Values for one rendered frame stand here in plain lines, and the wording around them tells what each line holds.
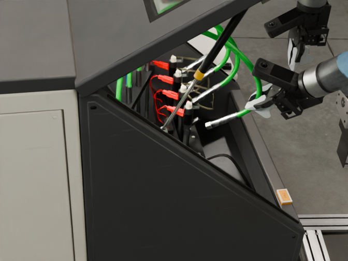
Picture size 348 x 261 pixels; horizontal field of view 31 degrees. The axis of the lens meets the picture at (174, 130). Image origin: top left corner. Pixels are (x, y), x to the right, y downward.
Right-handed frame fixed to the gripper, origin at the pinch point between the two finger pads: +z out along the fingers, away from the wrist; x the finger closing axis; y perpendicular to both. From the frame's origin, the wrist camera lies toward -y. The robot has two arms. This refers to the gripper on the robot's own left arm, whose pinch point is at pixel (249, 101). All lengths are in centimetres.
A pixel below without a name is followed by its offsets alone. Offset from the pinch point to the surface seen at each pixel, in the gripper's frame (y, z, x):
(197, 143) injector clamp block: 7.0, 29.5, 0.3
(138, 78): -18.4, 33.9, 5.8
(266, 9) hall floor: 75, 180, 243
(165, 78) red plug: -11.4, 32.9, 12.4
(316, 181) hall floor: 109, 98, 86
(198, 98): -2.5, 24.2, 8.5
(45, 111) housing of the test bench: -41, 0, -42
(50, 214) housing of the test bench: -21, 21, -50
